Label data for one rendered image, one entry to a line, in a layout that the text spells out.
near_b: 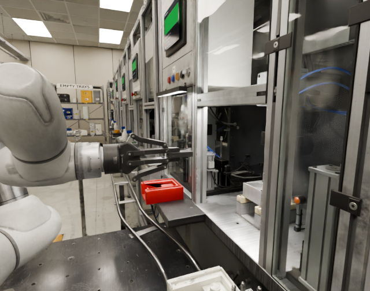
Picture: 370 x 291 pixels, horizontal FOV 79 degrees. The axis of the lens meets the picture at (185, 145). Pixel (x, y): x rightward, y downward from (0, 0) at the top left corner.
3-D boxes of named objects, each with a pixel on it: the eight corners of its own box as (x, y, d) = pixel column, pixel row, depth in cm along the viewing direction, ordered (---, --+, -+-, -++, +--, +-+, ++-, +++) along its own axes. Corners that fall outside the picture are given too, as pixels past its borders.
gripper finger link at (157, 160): (127, 160, 56) (127, 166, 56) (170, 159, 60) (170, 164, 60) (125, 157, 60) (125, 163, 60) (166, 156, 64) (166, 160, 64)
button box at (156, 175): (145, 183, 113) (145, 160, 112) (161, 181, 116) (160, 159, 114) (148, 188, 106) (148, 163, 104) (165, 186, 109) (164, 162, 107)
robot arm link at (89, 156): (73, 145, 49) (102, 144, 51) (77, 140, 57) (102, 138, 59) (77, 185, 50) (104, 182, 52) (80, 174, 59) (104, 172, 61)
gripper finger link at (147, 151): (125, 154, 60) (125, 149, 59) (166, 150, 63) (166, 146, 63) (127, 157, 56) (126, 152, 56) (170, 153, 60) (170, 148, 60)
